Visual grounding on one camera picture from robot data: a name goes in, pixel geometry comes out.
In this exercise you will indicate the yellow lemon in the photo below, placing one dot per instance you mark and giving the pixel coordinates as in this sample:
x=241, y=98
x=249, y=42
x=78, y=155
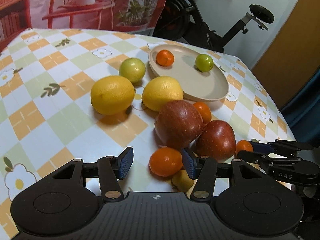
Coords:
x=112, y=95
x=161, y=92

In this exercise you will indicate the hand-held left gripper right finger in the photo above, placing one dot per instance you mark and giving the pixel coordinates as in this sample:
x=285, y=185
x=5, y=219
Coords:
x=189, y=165

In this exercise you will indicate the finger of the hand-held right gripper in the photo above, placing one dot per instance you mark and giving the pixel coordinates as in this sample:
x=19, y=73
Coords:
x=280, y=146
x=252, y=156

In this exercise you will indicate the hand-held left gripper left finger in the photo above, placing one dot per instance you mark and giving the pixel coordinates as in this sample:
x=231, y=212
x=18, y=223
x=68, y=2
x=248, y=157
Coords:
x=125, y=163

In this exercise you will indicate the beige round plate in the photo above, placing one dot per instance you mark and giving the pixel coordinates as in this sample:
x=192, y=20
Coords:
x=200, y=85

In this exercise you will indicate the small orange mandarin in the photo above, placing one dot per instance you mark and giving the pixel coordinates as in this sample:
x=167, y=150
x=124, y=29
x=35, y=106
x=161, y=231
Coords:
x=165, y=162
x=205, y=111
x=243, y=147
x=165, y=58

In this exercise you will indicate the green round fruit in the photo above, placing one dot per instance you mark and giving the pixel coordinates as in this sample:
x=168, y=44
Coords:
x=132, y=70
x=204, y=62

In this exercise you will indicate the dark blue cloth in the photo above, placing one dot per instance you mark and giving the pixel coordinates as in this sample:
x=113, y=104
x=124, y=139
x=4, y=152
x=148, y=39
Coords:
x=305, y=110

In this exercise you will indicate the black exercise bike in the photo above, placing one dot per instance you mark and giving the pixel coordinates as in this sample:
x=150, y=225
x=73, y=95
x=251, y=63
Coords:
x=200, y=27

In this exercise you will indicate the small yellow-green fruit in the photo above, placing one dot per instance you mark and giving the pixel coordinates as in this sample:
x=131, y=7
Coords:
x=182, y=182

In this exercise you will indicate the printed pink backdrop cloth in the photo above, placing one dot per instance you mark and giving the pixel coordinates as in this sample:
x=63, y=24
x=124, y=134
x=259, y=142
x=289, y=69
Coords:
x=87, y=2

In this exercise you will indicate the orange wooden door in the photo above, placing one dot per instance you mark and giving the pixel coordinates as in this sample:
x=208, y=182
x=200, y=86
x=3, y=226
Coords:
x=287, y=67

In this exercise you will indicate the red apple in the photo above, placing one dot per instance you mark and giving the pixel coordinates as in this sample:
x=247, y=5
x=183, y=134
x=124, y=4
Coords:
x=178, y=123
x=216, y=140

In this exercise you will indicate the checked flower tablecloth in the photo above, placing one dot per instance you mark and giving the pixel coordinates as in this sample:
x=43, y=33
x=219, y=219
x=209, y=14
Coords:
x=62, y=122

